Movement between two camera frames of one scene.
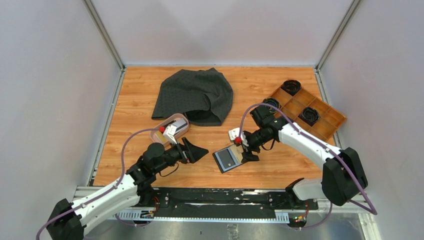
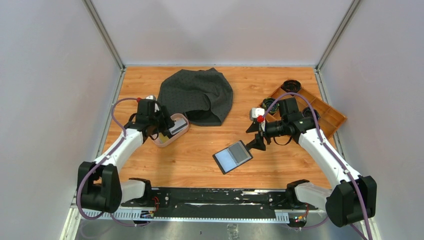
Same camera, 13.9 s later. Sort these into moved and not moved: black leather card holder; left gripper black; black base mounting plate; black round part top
Moved: left gripper black
Not moved: black round part top; black base mounting plate; black leather card holder
